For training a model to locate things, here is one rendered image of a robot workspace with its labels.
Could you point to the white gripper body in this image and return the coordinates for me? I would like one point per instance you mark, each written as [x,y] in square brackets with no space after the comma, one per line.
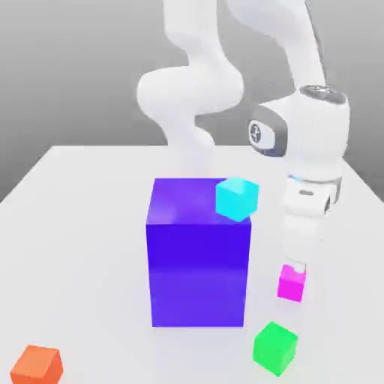
[301,237]

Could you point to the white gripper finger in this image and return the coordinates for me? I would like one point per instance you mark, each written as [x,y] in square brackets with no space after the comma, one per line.
[300,266]

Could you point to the small magenta cube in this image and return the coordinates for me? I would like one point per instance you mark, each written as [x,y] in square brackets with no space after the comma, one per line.
[289,286]

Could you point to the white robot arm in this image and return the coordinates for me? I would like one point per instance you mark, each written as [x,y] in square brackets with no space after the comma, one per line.
[192,90]

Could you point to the small cyan cube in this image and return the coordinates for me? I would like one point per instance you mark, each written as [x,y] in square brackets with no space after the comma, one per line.
[237,199]

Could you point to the small green cube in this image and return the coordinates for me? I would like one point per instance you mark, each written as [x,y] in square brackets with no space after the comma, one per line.
[274,349]

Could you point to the small orange cube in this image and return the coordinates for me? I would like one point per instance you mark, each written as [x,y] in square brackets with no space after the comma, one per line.
[37,366]

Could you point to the large blue box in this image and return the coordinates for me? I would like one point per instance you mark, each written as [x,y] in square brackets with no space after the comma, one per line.
[198,270]

